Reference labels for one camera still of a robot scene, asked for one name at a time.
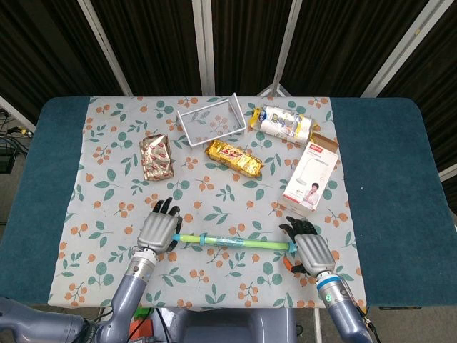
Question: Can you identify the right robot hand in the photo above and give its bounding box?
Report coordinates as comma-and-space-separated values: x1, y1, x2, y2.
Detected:
278, 215, 336, 278

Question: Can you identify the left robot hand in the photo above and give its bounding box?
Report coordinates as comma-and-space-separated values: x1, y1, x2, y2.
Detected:
136, 197, 183, 254

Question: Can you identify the blue green water squirter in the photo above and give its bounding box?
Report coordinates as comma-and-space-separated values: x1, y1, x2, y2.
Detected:
172, 232, 299, 257

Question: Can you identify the floral fruit print tablecloth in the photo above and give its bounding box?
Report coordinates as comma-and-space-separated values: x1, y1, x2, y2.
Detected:
48, 95, 367, 309

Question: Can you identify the gold foil snack pack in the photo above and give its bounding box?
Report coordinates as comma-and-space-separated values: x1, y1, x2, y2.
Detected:
138, 134, 176, 182

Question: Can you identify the white desk lamp box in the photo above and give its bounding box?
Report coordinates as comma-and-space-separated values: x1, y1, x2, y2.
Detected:
277, 134, 340, 212

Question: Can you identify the orange green connector block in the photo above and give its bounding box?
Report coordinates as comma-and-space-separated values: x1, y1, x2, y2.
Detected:
130, 309, 158, 340

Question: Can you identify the teal table cover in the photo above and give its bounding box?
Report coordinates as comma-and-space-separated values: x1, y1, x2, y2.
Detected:
0, 96, 457, 308

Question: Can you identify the yellow biscuit pack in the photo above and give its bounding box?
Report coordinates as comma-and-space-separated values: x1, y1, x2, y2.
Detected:
204, 139, 264, 179

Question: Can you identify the grey blue robot torso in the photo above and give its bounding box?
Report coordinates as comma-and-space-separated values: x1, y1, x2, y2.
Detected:
156, 307, 297, 343

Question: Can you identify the white wire mesh basket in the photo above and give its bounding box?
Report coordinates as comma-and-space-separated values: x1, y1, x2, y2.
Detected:
176, 92, 246, 147

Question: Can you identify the white partition frame post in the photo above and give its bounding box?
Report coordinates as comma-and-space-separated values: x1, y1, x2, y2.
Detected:
360, 0, 457, 98
77, 0, 135, 96
273, 0, 305, 96
192, 0, 216, 96

